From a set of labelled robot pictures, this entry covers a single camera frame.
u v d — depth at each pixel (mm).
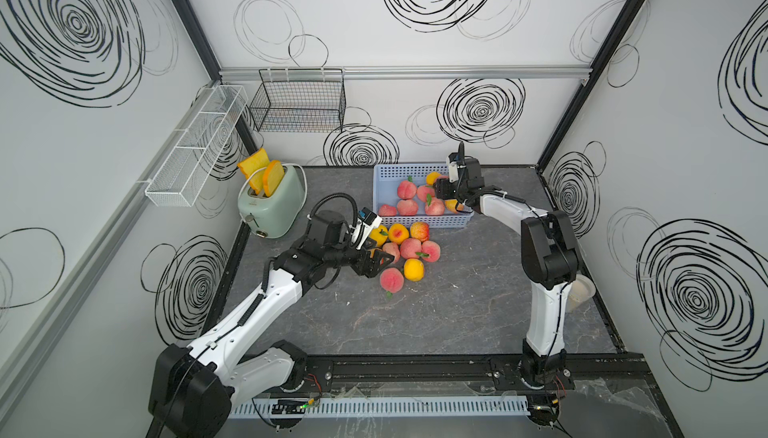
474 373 756
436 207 1002
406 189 1055
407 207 1016
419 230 958
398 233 939
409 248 913
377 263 665
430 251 910
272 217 894
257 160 939
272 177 910
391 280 831
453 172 841
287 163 992
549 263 544
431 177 1086
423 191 1051
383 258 669
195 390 370
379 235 941
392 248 913
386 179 1156
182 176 723
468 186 800
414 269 870
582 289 786
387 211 1016
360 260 664
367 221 658
